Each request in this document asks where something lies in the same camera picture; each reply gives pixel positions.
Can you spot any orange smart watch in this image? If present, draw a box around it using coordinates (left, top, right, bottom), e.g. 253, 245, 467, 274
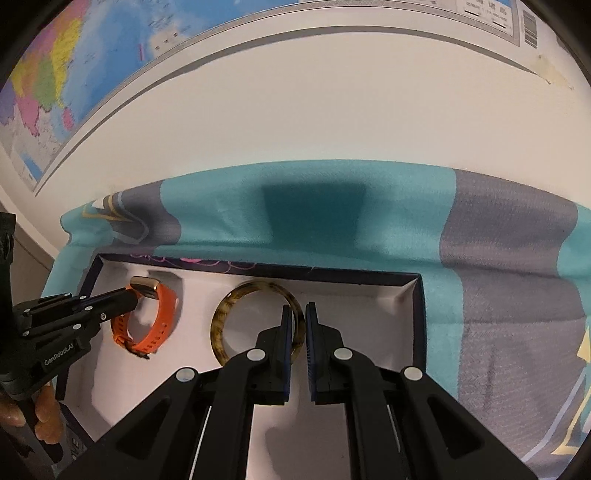
110, 276, 178, 359

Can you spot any tortoiseshell bangle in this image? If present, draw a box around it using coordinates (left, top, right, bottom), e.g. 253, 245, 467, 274
209, 280, 305, 366

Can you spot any dark blue jewelry tray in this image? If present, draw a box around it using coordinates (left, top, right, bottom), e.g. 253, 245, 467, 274
62, 258, 426, 479

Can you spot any person's left hand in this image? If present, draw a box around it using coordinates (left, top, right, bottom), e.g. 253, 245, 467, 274
1, 382, 63, 445

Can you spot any teal grey printed tablecloth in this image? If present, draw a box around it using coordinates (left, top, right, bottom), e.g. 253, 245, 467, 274
44, 160, 590, 479

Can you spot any colourful wall map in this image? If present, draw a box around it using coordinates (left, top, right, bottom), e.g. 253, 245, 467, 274
1, 1, 537, 193

